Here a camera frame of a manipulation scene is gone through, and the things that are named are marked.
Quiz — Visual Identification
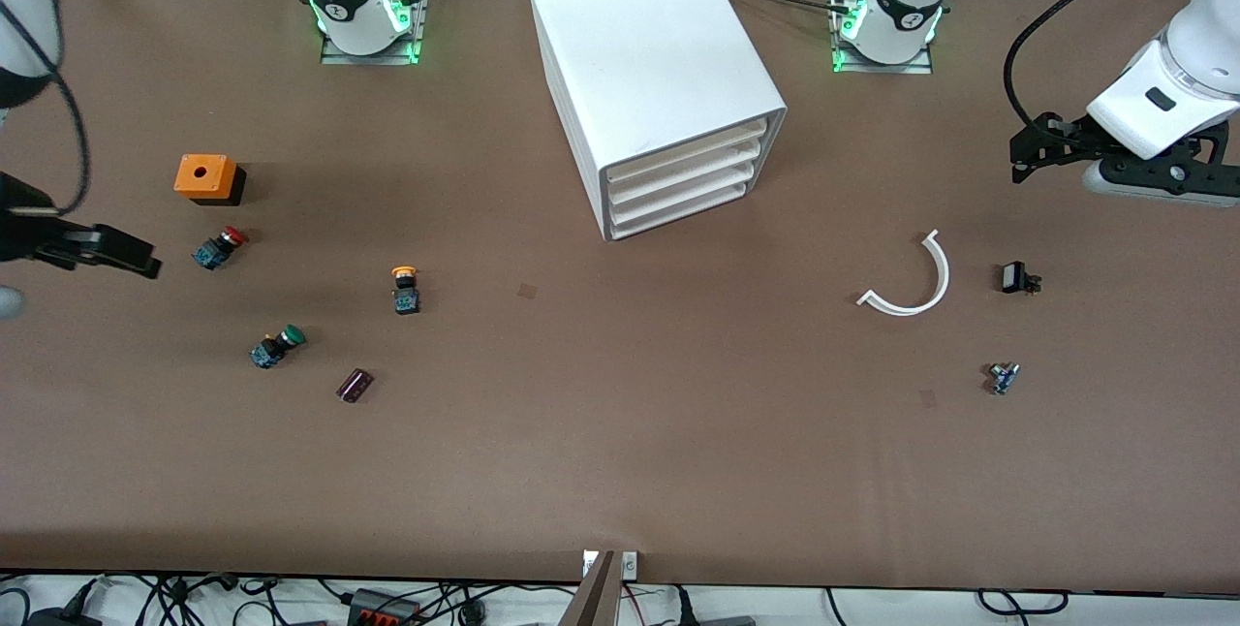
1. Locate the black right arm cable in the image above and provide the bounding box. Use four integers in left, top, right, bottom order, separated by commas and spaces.
0, 0, 90, 216

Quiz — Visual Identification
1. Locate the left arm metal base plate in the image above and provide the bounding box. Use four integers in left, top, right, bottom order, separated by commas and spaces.
831, 0, 936, 76

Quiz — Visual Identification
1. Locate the black power strip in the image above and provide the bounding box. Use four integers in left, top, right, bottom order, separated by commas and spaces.
347, 588, 423, 626

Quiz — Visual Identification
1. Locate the red push button switch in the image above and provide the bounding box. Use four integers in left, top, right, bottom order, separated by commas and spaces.
191, 226, 250, 271

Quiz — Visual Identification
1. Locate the white plastic drawer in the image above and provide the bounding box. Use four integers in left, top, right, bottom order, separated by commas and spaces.
610, 163, 758, 225
606, 119, 772, 189
608, 141, 764, 207
613, 181, 751, 241

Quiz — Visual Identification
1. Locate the orange button enclosure box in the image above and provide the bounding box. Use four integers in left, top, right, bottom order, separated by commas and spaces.
173, 154, 247, 207

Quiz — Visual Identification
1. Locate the green push button switch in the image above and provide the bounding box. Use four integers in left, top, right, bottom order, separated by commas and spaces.
250, 324, 307, 370

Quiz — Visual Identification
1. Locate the black looped floor cable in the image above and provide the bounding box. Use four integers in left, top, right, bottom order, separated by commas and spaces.
976, 588, 1072, 619

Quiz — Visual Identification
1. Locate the white drawer cabinet shell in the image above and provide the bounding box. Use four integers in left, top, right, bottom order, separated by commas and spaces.
527, 0, 788, 243

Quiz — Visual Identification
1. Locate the white curved plastic strip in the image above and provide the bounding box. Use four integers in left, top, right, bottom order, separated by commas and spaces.
856, 229, 951, 317

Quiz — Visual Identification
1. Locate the brown wooden post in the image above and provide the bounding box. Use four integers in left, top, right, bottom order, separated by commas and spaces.
559, 550, 621, 626

